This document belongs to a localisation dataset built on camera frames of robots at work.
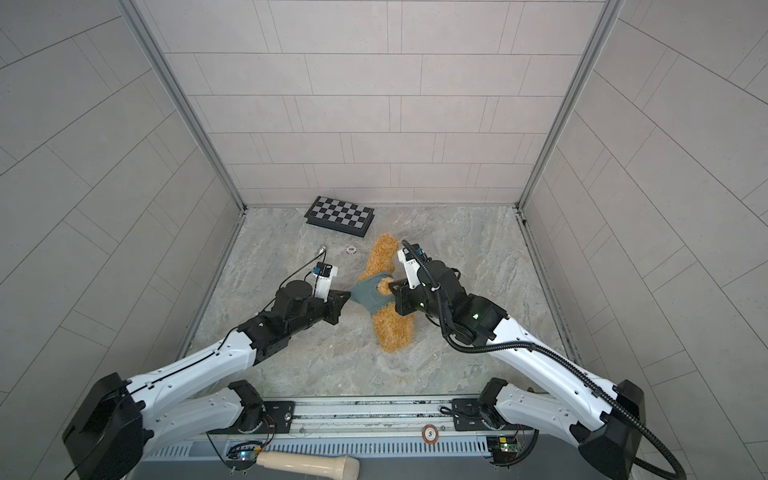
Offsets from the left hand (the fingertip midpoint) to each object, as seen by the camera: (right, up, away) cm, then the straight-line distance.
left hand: (357, 293), depth 78 cm
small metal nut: (-6, +10, +25) cm, 28 cm away
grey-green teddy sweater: (+3, +1, -5) cm, 6 cm away
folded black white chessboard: (-10, +22, +30) cm, 39 cm away
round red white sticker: (+18, -31, -9) cm, 37 cm away
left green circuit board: (-24, -33, -13) cm, 43 cm away
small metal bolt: (-16, +10, +23) cm, 30 cm away
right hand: (+8, +3, -9) cm, 13 cm away
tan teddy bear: (+10, -5, -12) cm, 16 cm away
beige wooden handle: (0, -33, -16) cm, 37 cm away
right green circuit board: (+35, -34, -10) cm, 50 cm away
